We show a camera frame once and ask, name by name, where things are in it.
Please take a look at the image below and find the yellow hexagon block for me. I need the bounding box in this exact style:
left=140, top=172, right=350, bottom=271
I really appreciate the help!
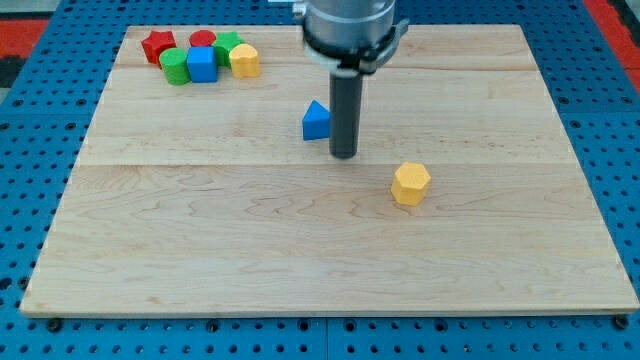
left=391, top=162, right=431, bottom=206

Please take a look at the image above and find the blue triangle block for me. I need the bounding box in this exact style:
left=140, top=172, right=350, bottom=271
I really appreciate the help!
left=302, top=100, right=330, bottom=141

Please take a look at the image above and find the red cylinder block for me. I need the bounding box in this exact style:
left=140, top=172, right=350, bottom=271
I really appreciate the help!
left=189, top=29, right=217, bottom=47

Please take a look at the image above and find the green cylinder block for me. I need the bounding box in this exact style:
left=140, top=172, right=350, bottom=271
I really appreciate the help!
left=159, top=48, right=191, bottom=85

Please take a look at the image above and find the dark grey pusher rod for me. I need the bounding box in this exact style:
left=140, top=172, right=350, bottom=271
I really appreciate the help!
left=329, top=75, right=363, bottom=159

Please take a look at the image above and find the blue cube block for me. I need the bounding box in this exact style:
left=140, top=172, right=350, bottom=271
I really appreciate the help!
left=187, top=46, right=218, bottom=83

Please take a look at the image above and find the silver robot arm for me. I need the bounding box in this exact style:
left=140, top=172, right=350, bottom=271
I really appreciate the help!
left=292, top=0, right=409, bottom=78

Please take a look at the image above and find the green star block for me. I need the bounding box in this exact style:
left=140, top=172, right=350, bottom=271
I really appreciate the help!
left=212, top=31, right=244, bottom=68

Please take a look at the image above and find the yellow heart block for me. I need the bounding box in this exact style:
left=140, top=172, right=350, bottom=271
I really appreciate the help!
left=229, top=43, right=261, bottom=78

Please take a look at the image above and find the wooden board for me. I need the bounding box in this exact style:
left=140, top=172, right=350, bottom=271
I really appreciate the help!
left=20, top=25, right=639, bottom=318

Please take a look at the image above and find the red star block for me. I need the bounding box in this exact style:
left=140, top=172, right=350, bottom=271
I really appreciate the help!
left=141, top=30, right=176, bottom=68

